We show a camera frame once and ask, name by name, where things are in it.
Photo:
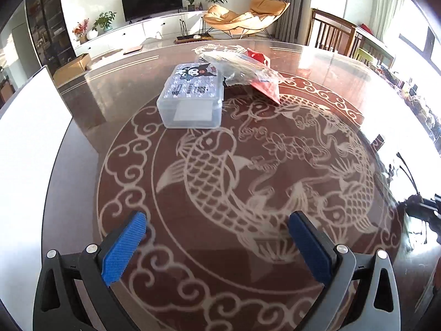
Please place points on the wooden dining chair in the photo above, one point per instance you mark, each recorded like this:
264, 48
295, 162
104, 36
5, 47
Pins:
330, 32
373, 46

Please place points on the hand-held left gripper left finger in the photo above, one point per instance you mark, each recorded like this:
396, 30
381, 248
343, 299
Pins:
123, 250

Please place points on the red flower plant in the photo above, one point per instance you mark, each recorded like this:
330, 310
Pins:
80, 29

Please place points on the cardboard box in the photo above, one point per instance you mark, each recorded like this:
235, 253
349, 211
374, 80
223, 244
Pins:
72, 67

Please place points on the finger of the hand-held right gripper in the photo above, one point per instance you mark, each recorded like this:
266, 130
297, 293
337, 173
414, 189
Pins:
425, 207

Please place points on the black hairpin-leg stand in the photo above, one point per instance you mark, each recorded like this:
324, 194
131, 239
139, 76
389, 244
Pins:
183, 28

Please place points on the white round vase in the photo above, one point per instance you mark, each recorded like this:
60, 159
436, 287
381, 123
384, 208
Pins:
92, 35

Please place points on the dark glass display cabinet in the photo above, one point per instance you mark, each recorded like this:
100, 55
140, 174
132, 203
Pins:
50, 20

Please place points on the red packet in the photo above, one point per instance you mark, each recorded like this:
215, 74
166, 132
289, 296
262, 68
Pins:
267, 91

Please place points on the clear plastic bag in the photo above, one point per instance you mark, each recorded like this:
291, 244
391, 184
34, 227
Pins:
237, 67

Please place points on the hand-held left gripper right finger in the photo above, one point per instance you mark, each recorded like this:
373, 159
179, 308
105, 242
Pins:
310, 250

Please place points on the clear plastic cartoon box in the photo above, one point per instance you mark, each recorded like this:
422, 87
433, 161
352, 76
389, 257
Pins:
193, 93

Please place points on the small green potted plant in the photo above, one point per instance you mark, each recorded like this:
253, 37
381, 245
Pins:
190, 1

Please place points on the orange lounge chair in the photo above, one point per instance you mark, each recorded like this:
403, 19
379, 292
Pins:
241, 19

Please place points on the black television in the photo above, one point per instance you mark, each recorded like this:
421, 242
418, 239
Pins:
151, 1

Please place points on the white television cabinet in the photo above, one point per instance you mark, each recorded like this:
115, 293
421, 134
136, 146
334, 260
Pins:
137, 31

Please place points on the grey curtain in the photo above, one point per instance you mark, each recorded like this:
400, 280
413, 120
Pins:
293, 3

